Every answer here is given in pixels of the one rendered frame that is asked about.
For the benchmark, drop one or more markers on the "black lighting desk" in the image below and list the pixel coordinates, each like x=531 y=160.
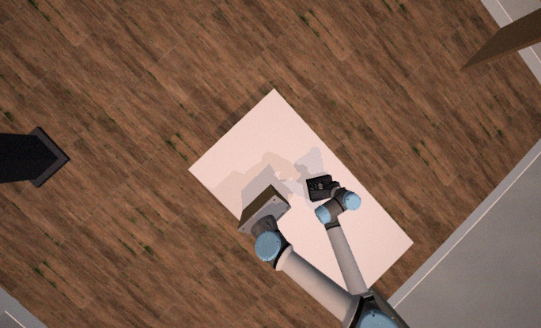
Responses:
x=312 y=184

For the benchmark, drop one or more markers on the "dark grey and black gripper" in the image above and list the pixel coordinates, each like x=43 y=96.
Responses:
x=323 y=185

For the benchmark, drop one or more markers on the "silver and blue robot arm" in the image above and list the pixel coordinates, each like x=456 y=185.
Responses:
x=357 y=304

